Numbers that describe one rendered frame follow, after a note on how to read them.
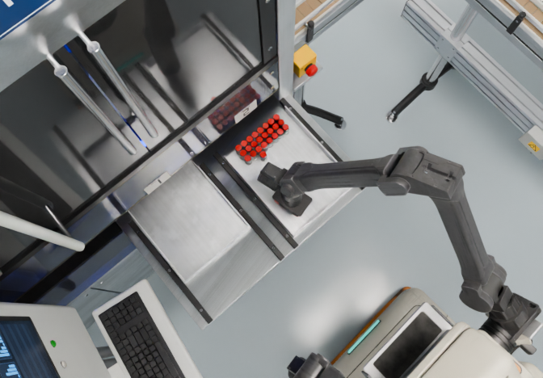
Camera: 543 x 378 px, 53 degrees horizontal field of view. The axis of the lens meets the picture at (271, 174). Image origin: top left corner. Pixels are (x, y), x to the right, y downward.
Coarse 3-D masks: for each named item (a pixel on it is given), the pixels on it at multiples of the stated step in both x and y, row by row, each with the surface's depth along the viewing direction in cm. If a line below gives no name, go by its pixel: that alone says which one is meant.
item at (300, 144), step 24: (288, 120) 179; (288, 144) 177; (312, 144) 176; (240, 168) 175; (288, 168) 174; (264, 192) 173; (312, 192) 172; (336, 192) 172; (288, 216) 170; (312, 216) 170
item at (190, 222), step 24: (192, 168) 175; (168, 192) 173; (192, 192) 173; (216, 192) 173; (144, 216) 171; (168, 216) 171; (192, 216) 171; (216, 216) 171; (240, 216) 167; (168, 240) 169; (192, 240) 169; (216, 240) 169; (192, 264) 167
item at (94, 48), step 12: (84, 36) 85; (96, 48) 82; (96, 60) 84; (108, 60) 86; (108, 72) 88; (120, 84) 93; (132, 96) 99; (132, 108) 103; (144, 120) 110; (156, 132) 118
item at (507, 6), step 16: (480, 0) 186; (496, 0) 183; (512, 0) 178; (528, 0) 183; (496, 16) 185; (512, 16) 181; (528, 16) 177; (512, 32) 183; (528, 32) 179; (528, 48) 184
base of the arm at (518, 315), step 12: (516, 300) 128; (528, 300) 132; (492, 312) 129; (516, 312) 128; (528, 312) 130; (540, 312) 130; (504, 324) 129; (516, 324) 128; (528, 324) 129; (516, 336) 128
